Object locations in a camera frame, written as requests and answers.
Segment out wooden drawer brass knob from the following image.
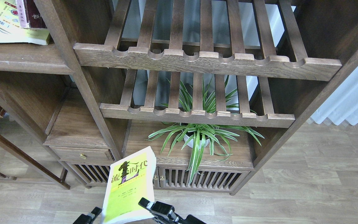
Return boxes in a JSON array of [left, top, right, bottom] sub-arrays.
[[50, 146, 113, 162]]

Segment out dark wooden side furniture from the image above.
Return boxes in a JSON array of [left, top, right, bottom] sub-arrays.
[[0, 87, 71, 189]]

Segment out green blue illustrated book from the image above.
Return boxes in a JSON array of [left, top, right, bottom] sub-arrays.
[[0, 0, 51, 45]]

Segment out slatted cabinet door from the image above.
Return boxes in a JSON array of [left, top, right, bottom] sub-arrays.
[[68, 163, 110, 187], [153, 167, 249, 192]]

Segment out white curtain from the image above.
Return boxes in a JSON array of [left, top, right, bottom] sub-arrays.
[[311, 67, 358, 126]]

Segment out white plant pot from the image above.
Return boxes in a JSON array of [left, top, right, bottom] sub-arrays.
[[184, 133, 210, 149]]

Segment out dark wooden bookshelf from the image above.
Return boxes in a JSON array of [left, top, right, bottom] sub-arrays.
[[0, 0, 358, 195]]

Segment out left slatted cabinet door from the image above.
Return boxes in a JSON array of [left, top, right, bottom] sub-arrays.
[[68, 163, 110, 187]]

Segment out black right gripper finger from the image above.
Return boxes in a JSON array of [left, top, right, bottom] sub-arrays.
[[74, 207, 102, 224]]

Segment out green spider plant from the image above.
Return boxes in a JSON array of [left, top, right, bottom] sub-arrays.
[[145, 75, 264, 182]]

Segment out right slatted cabinet door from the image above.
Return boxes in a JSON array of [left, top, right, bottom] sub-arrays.
[[153, 167, 249, 192]]

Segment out yellow white book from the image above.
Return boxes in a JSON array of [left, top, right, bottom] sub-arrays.
[[101, 146, 156, 224]]

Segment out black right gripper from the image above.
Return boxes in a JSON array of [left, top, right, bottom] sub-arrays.
[[138, 197, 206, 224]]

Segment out maroon thick book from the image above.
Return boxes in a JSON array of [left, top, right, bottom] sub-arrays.
[[16, 0, 47, 29]]

